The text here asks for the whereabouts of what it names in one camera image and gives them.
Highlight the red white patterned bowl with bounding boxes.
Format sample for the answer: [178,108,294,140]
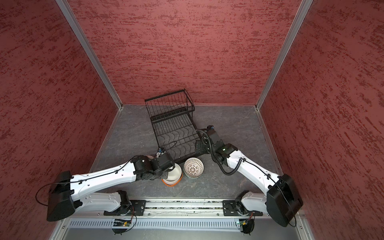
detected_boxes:
[183,158,204,170]

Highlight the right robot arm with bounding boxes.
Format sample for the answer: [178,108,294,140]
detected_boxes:
[196,126,304,227]

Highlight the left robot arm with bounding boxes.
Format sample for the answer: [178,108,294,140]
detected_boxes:
[47,153,176,222]

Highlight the green white patterned bowl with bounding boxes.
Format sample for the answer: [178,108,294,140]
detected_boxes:
[184,168,204,179]

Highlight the left controller board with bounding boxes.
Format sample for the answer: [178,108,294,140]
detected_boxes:
[112,219,133,235]

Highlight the controller board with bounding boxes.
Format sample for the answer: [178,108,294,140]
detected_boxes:
[112,219,133,235]
[239,219,255,235]

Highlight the right controller board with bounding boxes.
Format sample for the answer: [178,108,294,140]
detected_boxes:
[239,219,255,235]

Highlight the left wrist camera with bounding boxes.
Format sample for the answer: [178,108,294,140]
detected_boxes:
[155,147,166,158]

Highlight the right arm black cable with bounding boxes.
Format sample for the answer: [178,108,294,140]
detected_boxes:
[196,129,244,177]

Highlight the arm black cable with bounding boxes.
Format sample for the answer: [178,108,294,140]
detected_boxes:
[196,129,244,177]
[35,155,142,208]

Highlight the black wire dish rack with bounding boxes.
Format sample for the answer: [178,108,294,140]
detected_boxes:
[145,89,201,163]

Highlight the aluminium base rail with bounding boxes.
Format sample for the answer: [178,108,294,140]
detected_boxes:
[49,197,314,240]

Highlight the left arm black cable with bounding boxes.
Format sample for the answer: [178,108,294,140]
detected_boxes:
[35,155,142,208]

